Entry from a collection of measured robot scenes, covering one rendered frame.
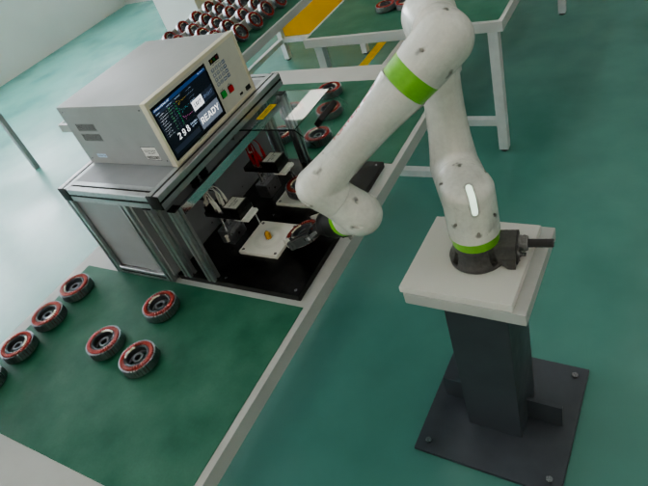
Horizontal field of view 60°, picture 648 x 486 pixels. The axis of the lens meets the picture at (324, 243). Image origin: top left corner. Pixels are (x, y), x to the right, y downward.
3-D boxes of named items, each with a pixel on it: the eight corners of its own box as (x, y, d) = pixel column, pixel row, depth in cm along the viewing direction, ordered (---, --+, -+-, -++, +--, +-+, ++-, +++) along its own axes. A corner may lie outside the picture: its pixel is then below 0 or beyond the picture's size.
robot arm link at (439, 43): (478, 22, 117) (436, -14, 112) (495, 43, 107) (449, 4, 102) (419, 89, 126) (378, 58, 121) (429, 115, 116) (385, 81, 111)
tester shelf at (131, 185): (283, 84, 193) (279, 72, 190) (164, 210, 153) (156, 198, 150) (190, 89, 215) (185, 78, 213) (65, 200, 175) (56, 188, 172)
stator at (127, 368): (168, 352, 157) (162, 344, 155) (141, 385, 151) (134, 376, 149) (143, 342, 164) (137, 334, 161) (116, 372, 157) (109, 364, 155)
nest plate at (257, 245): (300, 227, 180) (299, 224, 179) (278, 259, 171) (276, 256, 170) (263, 223, 187) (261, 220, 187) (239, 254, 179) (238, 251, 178)
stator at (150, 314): (186, 306, 170) (181, 298, 168) (156, 330, 166) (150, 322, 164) (170, 291, 178) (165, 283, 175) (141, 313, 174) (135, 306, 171)
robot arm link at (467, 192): (491, 210, 151) (482, 151, 139) (508, 247, 138) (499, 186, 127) (444, 223, 153) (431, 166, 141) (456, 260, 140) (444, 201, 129)
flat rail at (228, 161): (285, 103, 194) (283, 95, 193) (181, 219, 158) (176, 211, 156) (283, 103, 195) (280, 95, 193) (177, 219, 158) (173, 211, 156)
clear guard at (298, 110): (348, 104, 182) (343, 88, 178) (315, 147, 168) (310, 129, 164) (268, 106, 199) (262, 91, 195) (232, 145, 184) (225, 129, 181)
